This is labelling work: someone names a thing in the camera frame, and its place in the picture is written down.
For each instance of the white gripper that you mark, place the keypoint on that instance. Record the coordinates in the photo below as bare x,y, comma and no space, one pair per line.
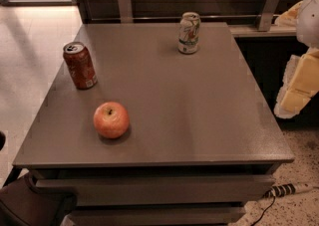
309,21

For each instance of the red soda can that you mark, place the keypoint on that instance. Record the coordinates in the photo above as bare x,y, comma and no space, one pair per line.
80,65

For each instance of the right metal wall bracket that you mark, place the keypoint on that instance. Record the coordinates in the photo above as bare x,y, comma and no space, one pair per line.
264,19

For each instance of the grey side shelf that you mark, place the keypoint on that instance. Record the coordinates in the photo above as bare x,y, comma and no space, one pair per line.
248,31

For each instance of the white green 7up can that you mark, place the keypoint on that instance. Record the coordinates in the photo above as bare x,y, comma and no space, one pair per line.
188,33

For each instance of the red yellow apple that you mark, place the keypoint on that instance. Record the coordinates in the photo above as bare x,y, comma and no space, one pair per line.
111,120

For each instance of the horizontal metal rail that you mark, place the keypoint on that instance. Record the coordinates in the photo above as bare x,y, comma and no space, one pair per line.
208,18

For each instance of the white power strip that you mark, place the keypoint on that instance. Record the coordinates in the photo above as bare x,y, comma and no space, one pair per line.
287,189

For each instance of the dark brown chair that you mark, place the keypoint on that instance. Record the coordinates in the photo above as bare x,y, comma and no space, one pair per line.
23,204

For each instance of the left metal wall bracket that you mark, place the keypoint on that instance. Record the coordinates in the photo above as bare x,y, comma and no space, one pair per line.
126,11

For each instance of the grey drawer cabinet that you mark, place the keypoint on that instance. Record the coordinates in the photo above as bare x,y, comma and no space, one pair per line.
202,140

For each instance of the metal wall bracket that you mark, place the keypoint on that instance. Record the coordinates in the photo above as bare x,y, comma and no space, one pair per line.
264,19
126,11

